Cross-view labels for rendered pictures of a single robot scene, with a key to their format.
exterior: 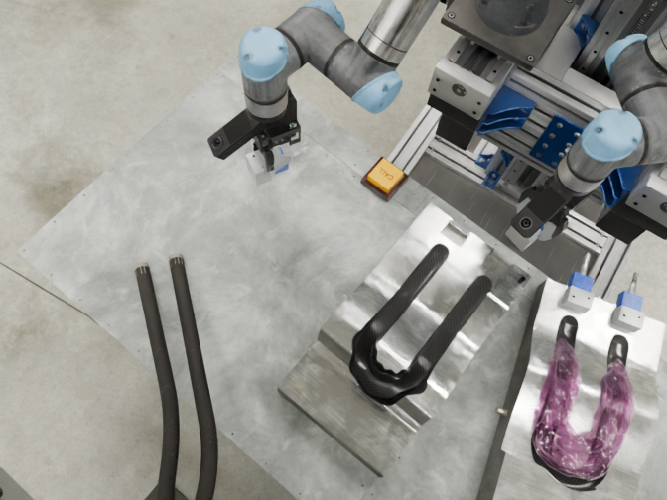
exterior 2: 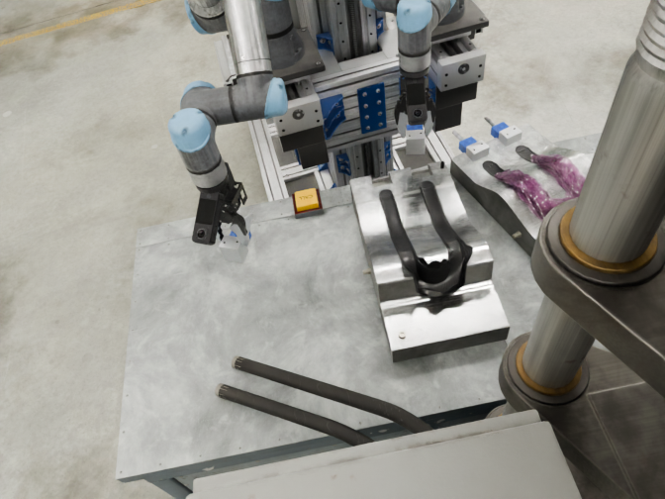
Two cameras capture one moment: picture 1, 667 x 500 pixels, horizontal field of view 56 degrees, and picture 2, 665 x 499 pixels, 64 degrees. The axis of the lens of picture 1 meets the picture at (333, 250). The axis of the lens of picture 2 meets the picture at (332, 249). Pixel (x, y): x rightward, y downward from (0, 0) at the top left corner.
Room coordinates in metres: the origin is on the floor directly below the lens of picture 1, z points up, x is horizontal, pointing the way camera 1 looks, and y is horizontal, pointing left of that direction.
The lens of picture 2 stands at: (-0.21, 0.39, 1.91)
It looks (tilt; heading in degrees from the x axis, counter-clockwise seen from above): 52 degrees down; 330
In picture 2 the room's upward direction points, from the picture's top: 12 degrees counter-clockwise
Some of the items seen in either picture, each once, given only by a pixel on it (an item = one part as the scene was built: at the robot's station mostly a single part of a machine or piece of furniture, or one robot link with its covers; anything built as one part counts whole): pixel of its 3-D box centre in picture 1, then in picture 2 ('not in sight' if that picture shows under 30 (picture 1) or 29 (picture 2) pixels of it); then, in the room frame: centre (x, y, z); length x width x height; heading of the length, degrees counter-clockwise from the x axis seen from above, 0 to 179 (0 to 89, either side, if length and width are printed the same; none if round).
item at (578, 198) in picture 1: (566, 188); (414, 84); (0.58, -0.40, 1.09); 0.09 x 0.08 x 0.12; 137
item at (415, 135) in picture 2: (539, 220); (415, 130); (0.59, -0.41, 0.93); 0.13 x 0.05 x 0.05; 137
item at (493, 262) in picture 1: (495, 266); (421, 175); (0.50, -0.34, 0.87); 0.05 x 0.05 x 0.04; 59
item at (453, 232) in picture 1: (454, 235); (381, 184); (0.56, -0.25, 0.87); 0.05 x 0.05 x 0.04; 59
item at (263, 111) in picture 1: (265, 93); (206, 169); (0.63, 0.16, 1.17); 0.08 x 0.08 x 0.05
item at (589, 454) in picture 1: (585, 408); (550, 183); (0.23, -0.52, 0.90); 0.26 x 0.18 x 0.08; 167
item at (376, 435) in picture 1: (408, 330); (421, 247); (0.34, -0.17, 0.87); 0.50 x 0.26 x 0.14; 149
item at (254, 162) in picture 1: (280, 159); (240, 234); (0.64, 0.14, 0.93); 0.13 x 0.05 x 0.05; 124
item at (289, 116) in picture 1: (271, 119); (220, 193); (0.63, 0.15, 1.09); 0.09 x 0.08 x 0.12; 124
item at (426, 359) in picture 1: (421, 321); (424, 228); (0.34, -0.19, 0.92); 0.35 x 0.16 x 0.09; 149
